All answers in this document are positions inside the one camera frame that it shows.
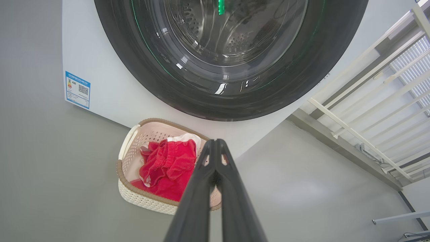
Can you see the red garment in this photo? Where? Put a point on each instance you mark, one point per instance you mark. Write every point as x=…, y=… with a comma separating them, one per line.
x=168, y=171

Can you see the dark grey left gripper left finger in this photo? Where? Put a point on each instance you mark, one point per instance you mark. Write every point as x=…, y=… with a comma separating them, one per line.
x=195, y=208

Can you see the white front-load washing machine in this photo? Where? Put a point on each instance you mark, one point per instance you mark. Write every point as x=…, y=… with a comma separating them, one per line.
x=111, y=60

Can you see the blue energy label sticker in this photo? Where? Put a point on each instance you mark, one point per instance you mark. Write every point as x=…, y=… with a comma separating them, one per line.
x=77, y=90

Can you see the white metal railing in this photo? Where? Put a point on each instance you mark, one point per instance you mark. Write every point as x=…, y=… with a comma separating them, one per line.
x=356, y=134

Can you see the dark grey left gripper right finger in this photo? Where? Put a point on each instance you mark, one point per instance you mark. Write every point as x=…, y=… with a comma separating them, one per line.
x=235, y=208

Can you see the cream perforated laundry basket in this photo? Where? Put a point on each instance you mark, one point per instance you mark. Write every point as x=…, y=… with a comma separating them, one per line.
x=134, y=198

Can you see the grey washing machine glass door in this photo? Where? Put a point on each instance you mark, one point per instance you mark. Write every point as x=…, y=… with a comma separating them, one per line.
x=134, y=77

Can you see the white metal bar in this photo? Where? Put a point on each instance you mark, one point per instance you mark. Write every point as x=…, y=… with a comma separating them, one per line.
x=399, y=217

